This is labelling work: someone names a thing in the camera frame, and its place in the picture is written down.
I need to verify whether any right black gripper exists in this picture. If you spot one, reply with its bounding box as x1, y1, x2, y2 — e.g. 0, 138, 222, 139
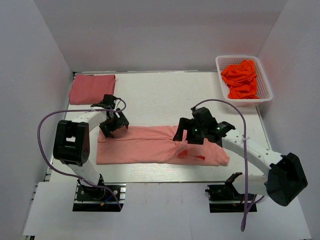
173, 117, 207, 145

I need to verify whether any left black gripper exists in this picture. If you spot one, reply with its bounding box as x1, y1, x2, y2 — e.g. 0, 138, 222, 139
98, 107, 129, 138

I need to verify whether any salmon pink t shirt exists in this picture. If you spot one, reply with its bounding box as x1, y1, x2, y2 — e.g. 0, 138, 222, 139
96, 126, 230, 167

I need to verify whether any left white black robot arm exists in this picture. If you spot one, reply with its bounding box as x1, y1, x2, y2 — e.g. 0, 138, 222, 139
53, 107, 129, 200

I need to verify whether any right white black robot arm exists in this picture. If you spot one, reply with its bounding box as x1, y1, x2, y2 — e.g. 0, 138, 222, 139
173, 117, 308, 207

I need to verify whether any folded dusty red t shirt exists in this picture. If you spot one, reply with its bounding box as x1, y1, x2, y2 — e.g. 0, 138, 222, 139
68, 74, 116, 105

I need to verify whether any white perforated plastic basket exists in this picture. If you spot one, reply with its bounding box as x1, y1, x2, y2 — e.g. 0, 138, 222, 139
215, 55, 273, 107

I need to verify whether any crumpled orange t shirt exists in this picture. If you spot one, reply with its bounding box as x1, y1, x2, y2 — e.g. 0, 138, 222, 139
221, 60, 259, 100

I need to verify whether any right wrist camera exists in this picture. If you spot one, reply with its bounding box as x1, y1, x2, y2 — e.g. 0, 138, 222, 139
191, 107, 218, 127

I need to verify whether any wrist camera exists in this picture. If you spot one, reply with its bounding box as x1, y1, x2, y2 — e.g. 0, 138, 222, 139
91, 94, 117, 110
191, 107, 218, 127

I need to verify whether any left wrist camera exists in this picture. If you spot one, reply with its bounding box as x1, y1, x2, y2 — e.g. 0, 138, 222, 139
91, 94, 117, 110

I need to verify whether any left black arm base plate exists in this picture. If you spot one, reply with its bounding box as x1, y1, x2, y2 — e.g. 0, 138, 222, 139
72, 184, 126, 213

